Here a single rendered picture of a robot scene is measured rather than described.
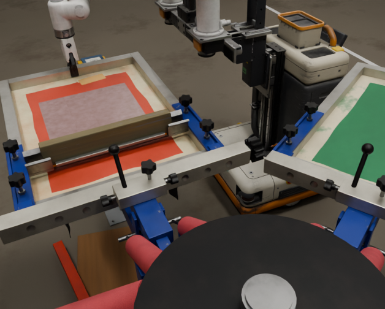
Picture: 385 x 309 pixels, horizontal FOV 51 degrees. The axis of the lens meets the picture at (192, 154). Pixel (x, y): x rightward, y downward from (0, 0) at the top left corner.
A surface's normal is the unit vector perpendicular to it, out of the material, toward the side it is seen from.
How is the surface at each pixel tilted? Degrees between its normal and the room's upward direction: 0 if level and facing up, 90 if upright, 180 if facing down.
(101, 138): 93
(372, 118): 0
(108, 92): 3
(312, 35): 92
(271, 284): 0
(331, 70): 90
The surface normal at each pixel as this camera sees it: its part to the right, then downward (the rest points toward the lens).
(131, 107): -0.02, -0.77
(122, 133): 0.42, 0.57
